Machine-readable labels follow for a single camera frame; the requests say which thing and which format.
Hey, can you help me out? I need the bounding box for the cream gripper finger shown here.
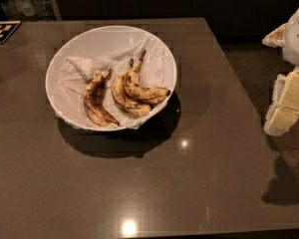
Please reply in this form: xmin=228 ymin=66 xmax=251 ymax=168
xmin=262 ymin=23 xmax=287 ymax=48
xmin=264 ymin=67 xmax=299 ymax=136

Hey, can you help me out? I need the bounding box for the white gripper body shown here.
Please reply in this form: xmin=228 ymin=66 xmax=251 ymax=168
xmin=282 ymin=8 xmax=299 ymax=66

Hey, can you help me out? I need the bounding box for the spotted banana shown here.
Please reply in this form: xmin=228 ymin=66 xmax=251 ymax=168
xmin=84 ymin=69 xmax=120 ymax=127
xmin=124 ymin=50 xmax=170 ymax=105
xmin=112 ymin=59 xmax=151 ymax=118

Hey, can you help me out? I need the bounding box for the white paper towel liner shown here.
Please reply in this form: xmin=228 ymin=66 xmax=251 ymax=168
xmin=53 ymin=37 xmax=177 ymax=131

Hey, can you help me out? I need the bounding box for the black white fiducial marker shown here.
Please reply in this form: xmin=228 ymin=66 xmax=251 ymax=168
xmin=0 ymin=21 xmax=21 ymax=44

